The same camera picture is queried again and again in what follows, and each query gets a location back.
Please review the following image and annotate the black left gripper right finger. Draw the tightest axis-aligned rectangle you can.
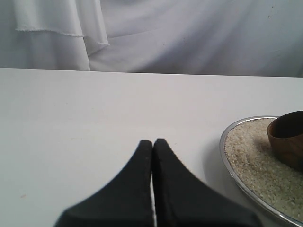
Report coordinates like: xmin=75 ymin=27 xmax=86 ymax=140
xmin=152 ymin=139 xmax=262 ymax=227

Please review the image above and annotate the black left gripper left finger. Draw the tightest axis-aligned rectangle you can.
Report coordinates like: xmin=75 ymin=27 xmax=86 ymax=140
xmin=55 ymin=140 xmax=154 ymax=227

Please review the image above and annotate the brown wooden cup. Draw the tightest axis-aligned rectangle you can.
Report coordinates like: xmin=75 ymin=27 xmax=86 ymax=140
xmin=267 ymin=111 xmax=303 ymax=172

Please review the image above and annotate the steel plate of rice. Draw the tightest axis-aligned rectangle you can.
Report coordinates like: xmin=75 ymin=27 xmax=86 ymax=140
xmin=219 ymin=116 xmax=303 ymax=227

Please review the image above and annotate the white backdrop curtain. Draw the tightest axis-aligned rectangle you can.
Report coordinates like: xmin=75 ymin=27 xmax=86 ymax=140
xmin=0 ymin=0 xmax=303 ymax=77

